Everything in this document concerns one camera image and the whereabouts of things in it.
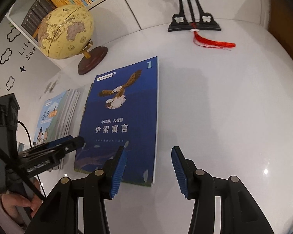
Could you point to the blue eagle cover book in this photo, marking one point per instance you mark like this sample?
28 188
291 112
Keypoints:
122 102

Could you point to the black lettering wall decal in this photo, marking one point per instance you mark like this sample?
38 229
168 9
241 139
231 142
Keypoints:
26 52

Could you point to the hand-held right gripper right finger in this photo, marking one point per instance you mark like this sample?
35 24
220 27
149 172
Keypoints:
179 173

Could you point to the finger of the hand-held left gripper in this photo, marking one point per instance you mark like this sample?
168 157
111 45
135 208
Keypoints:
61 140
73 145

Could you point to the person's left hand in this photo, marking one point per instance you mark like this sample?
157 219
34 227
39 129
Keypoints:
17 202

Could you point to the yellow desk globe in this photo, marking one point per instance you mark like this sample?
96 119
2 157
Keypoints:
66 31

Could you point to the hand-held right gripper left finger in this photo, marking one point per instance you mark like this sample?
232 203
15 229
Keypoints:
118 173

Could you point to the person's left forearm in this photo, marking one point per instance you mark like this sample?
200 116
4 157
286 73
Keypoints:
2 221

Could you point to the brown wooden sideboard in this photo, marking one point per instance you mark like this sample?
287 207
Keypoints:
273 17

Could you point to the white bookshelf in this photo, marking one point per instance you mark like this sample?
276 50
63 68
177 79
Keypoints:
149 4

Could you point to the red tassel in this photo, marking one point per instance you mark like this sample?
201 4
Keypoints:
214 44

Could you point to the set of black hardcover volumes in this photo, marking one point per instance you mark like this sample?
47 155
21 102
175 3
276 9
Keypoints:
37 14

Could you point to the stack of thin books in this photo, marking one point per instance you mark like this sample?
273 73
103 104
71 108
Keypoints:
51 117

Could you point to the olive butterfly cover book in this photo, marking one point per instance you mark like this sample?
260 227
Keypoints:
88 95

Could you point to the small black bird decal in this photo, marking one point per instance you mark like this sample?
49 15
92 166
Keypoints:
22 69

